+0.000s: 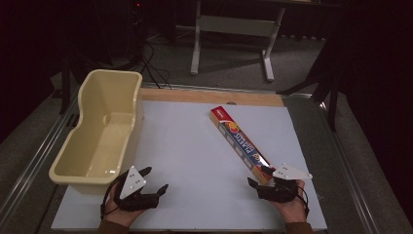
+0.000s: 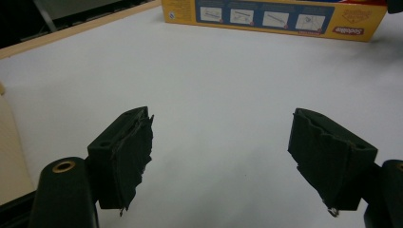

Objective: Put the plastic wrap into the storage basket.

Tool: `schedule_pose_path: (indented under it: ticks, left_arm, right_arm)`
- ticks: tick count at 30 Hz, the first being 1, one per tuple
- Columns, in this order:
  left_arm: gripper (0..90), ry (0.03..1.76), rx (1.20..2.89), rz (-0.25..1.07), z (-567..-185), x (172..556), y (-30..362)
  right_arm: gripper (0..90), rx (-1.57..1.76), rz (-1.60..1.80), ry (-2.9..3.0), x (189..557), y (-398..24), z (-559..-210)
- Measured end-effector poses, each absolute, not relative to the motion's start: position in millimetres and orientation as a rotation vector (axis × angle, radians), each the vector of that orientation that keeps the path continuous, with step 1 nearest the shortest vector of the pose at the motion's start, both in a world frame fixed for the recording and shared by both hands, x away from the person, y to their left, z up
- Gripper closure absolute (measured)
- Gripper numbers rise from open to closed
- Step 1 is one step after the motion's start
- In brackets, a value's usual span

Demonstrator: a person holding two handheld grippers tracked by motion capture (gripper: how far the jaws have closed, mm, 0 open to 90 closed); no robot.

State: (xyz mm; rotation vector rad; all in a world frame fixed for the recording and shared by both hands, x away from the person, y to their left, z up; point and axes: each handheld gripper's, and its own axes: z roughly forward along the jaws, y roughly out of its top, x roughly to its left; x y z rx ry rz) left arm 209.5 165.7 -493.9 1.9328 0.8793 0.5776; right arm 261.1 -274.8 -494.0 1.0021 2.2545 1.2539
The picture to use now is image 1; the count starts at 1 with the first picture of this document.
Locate cream plastic tub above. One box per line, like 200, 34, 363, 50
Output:
48, 68, 145, 196

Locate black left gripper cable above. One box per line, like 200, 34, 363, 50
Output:
99, 171, 129, 220

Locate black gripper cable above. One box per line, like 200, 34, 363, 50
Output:
99, 171, 129, 220
295, 185, 311, 218

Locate long plastic wrap box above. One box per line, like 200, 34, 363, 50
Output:
208, 105, 277, 185

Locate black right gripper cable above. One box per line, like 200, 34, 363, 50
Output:
295, 185, 311, 218

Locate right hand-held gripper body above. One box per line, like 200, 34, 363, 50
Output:
258, 162, 314, 205

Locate white table mat board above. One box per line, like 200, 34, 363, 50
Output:
51, 99, 328, 232

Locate white metal table frame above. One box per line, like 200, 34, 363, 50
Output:
190, 0, 287, 83

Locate wooden board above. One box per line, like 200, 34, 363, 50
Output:
139, 87, 285, 108

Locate metal table rail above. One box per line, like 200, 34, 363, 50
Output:
0, 92, 81, 227
319, 99, 379, 234

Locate person's right hand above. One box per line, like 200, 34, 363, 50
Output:
268, 178, 308, 224

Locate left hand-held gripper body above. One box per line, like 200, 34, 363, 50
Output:
112, 165, 161, 213

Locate person's left hand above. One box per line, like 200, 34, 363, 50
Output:
102, 181, 146, 228

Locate black tripod stand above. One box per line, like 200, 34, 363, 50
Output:
276, 38, 344, 133

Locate black floor cables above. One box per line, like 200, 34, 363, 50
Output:
138, 41, 173, 90

